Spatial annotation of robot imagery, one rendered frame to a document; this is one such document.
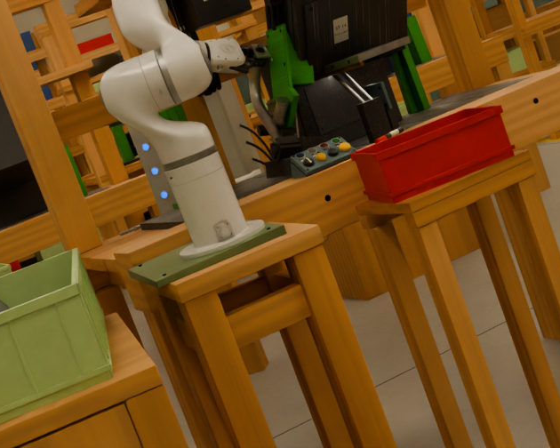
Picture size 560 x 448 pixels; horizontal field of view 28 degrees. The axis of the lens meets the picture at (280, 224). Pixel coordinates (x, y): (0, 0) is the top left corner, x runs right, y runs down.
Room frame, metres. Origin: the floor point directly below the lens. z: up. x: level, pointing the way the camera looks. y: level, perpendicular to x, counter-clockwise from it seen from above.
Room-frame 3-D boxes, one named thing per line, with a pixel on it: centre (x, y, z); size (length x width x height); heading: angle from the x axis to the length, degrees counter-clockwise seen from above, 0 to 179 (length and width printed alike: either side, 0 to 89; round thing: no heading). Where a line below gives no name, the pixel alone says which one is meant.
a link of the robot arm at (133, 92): (2.33, 0.16, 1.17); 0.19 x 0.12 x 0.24; 88
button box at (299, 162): (2.76, -0.16, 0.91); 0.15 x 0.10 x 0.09; 112
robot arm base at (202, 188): (2.33, 0.13, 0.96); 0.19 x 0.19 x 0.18
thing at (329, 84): (3.27, -0.27, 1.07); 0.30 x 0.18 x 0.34; 112
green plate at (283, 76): (3.02, -0.18, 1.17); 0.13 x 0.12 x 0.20; 112
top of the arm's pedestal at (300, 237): (2.34, 0.13, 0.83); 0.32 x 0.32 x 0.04; 17
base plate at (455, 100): (3.10, -0.22, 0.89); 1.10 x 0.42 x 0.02; 112
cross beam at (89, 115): (3.45, -0.08, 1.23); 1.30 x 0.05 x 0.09; 112
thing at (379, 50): (3.04, -0.33, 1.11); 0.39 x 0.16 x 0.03; 22
